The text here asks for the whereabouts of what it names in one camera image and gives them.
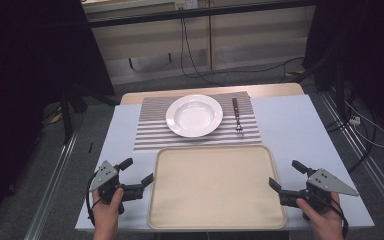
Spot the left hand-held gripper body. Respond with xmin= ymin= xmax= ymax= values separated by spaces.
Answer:
xmin=89 ymin=160 xmax=146 ymax=215

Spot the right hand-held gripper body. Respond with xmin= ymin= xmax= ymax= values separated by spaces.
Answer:
xmin=278 ymin=168 xmax=360 ymax=212

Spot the person's right hand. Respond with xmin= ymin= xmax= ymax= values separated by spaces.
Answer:
xmin=295 ymin=192 xmax=345 ymax=235

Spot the person's left hand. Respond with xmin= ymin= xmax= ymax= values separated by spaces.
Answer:
xmin=92 ymin=188 xmax=125 ymax=231

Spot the striped grey placemat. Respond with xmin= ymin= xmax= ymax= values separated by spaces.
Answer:
xmin=133 ymin=90 xmax=263 ymax=153

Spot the white table cover sheet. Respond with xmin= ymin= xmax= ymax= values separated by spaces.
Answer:
xmin=74 ymin=94 xmax=375 ymax=233

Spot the beige plastic tray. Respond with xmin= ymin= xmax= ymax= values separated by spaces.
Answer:
xmin=147 ymin=144 xmax=288 ymax=232

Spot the black metal stand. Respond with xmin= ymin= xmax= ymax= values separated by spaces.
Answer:
xmin=58 ymin=84 xmax=121 ymax=146
xmin=292 ymin=49 xmax=352 ymax=125

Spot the white deep plate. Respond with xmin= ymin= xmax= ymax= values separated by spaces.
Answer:
xmin=165 ymin=94 xmax=224 ymax=139

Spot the dark curtain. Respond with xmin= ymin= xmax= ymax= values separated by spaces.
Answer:
xmin=302 ymin=0 xmax=384 ymax=136
xmin=0 ymin=0 xmax=116 ymax=214

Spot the light wooden cabinet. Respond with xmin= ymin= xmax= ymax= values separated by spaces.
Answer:
xmin=81 ymin=0 xmax=316 ymax=86

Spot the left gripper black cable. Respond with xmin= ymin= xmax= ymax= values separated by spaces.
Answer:
xmin=85 ymin=171 xmax=98 ymax=228

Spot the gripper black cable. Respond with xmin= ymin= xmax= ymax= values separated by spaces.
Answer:
xmin=85 ymin=171 xmax=98 ymax=228
xmin=328 ymin=196 xmax=350 ymax=240

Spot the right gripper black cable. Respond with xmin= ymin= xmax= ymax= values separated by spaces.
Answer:
xmin=328 ymin=196 xmax=350 ymax=240

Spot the metal floor rail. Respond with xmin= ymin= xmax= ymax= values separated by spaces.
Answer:
xmin=23 ymin=131 xmax=80 ymax=240
xmin=318 ymin=90 xmax=384 ymax=218

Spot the black floor cable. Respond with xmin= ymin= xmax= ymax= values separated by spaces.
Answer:
xmin=324 ymin=109 xmax=378 ymax=174

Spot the white floor cable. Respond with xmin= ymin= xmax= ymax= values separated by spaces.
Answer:
xmin=344 ymin=99 xmax=384 ymax=149

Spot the fork with dark handle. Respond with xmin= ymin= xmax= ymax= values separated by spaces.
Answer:
xmin=231 ymin=97 xmax=245 ymax=137

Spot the black hanging cable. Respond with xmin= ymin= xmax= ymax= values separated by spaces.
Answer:
xmin=179 ymin=18 xmax=226 ymax=86
xmin=183 ymin=18 xmax=306 ymax=75

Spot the white wall socket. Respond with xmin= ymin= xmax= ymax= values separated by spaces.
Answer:
xmin=174 ymin=0 xmax=200 ymax=11

